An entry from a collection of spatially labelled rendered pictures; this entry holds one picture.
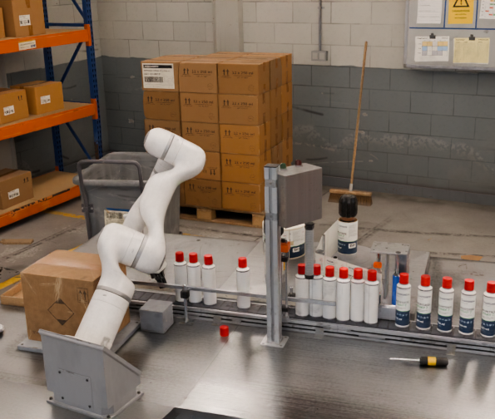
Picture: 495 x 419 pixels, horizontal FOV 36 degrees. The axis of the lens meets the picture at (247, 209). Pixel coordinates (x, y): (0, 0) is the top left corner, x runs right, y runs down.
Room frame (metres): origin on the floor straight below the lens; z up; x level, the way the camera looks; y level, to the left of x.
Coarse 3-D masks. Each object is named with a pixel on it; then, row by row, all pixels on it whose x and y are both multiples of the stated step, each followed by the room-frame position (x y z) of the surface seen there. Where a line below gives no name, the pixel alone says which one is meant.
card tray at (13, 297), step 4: (16, 284) 3.00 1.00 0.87; (20, 284) 3.02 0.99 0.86; (12, 288) 2.97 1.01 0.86; (16, 288) 2.99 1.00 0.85; (20, 288) 3.01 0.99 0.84; (8, 292) 2.94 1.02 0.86; (12, 292) 2.96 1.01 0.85; (16, 292) 2.98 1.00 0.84; (20, 292) 3.00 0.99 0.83; (0, 296) 2.89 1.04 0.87; (4, 296) 2.88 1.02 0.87; (8, 296) 2.88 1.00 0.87; (12, 296) 2.96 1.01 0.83; (16, 296) 2.95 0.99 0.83; (20, 296) 2.95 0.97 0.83; (4, 300) 2.88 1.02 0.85; (8, 300) 2.87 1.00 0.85; (12, 300) 2.87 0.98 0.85; (16, 300) 2.86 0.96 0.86; (20, 300) 2.86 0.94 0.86; (8, 304) 2.88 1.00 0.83; (12, 304) 2.87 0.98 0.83; (16, 304) 2.86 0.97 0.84; (20, 304) 2.86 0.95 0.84
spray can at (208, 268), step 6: (204, 258) 2.73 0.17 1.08; (210, 258) 2.72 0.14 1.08; (204, 264) 2.73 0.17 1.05; (210, 264) 2.72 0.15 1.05; (204, 270) 2.71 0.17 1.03; (210, 270) 2.71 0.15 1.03; (204, 276) 2.71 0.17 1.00; (210, 276) 2.71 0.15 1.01; (204, 282) 2.72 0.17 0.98; (210, 282) 2.71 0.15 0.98; (204, 294) 2.72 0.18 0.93; (210, 294) 2.71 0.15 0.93; (204, 300) 2.72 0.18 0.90; (210, 300) 2.71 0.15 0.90
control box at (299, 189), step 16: (288, 176) 2.45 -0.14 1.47; (304, 176) 2.50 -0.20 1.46; (320, 176) 2.54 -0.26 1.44; (288, 192) 2.45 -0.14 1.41; (304, 192) 2.50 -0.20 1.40; (320, 192) 2.54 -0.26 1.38; (288, 208) 2.45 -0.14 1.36; (304, 208) 2.50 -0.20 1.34; (320, 208) 2.54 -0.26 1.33; (288, 224) 2.45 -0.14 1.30
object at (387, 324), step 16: (176, 304) 2.73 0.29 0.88; (192, 304) 2.73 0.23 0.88; (224, 304) 2.72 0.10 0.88; (256, 304) 2.71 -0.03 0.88; (320, 320) 2.56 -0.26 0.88; (336, 320) 2.57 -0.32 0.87; (384, 320) 2.54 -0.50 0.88; (448, 336) 2.41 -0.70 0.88; (464, 336) 2.40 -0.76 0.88; (480, 336) 2.40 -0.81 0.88
